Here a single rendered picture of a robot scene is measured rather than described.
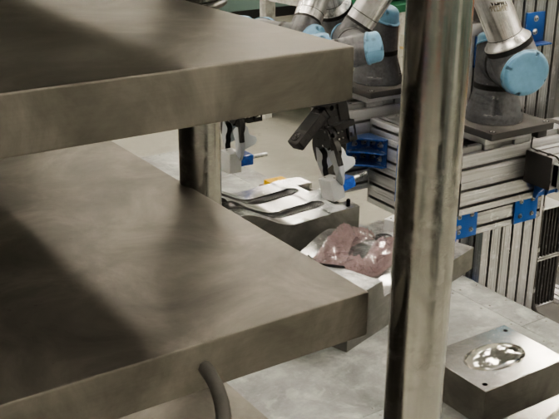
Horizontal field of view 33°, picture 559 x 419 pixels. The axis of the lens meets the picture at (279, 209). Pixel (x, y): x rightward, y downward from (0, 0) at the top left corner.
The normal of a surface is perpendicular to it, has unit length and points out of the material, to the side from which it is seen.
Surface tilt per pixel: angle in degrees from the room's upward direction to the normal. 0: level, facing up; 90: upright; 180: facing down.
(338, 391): 0
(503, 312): 0
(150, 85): 90
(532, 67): 97
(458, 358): 0
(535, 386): 90
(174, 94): 90
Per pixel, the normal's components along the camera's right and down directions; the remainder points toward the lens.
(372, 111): 0.54, 0.31
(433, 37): -0.29, 0.34
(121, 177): 0.00, -0.93
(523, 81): 0.18, 0.47
